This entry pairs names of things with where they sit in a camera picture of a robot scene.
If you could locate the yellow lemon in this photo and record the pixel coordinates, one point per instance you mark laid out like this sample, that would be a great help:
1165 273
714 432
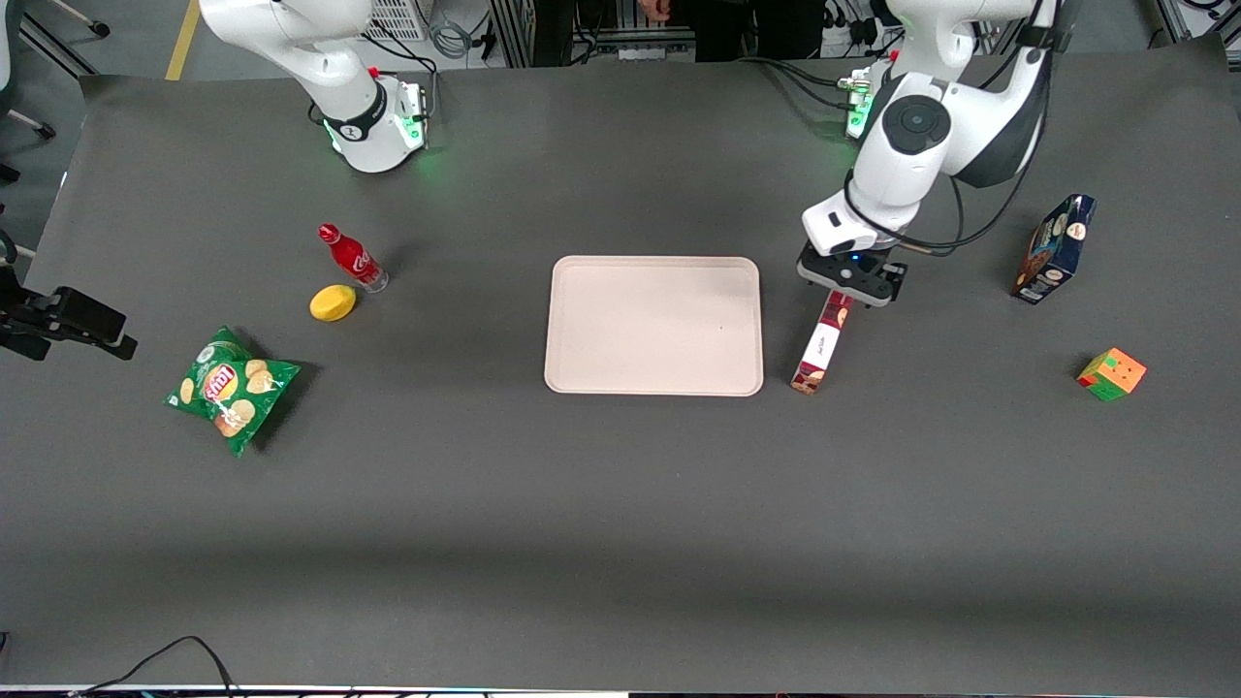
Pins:
333 302

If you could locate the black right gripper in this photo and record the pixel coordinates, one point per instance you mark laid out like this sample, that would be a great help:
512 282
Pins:
47 323

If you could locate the person's bare hand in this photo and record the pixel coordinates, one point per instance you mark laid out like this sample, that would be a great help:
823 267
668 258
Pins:
656 9

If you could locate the blue cookie box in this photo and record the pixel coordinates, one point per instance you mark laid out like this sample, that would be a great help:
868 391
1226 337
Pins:
1052 252

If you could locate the office chair base legs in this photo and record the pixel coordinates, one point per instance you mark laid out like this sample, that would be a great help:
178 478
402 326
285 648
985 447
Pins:
58 44

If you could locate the green chips bag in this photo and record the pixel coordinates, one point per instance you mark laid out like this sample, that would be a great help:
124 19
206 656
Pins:
231 388

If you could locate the red cookie box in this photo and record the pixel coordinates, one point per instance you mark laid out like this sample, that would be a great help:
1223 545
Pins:
819 349

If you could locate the beige rectangular tray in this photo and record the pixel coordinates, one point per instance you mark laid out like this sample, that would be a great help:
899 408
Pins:
654 325

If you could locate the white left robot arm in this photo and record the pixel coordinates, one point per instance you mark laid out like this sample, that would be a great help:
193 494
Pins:
902 155

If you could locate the red cola bottle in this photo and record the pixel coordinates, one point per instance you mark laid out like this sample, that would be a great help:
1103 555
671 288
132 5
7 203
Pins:
351 258

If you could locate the colourful puzzle cube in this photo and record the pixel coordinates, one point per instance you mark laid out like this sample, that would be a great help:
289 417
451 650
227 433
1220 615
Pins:
1111 375

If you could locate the person in dark clothes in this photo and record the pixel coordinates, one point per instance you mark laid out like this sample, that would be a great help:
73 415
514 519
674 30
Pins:
747 29

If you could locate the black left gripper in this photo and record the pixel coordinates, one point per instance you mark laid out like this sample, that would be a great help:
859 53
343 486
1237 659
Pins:
899 283

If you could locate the white power strip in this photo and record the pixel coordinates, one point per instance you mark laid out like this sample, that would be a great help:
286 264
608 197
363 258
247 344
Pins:
642 52

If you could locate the aluminium frame post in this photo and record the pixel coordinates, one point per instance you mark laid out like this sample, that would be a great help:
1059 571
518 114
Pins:
511 29

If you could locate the white perforated box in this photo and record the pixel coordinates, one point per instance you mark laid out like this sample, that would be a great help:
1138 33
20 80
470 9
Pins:
397 17

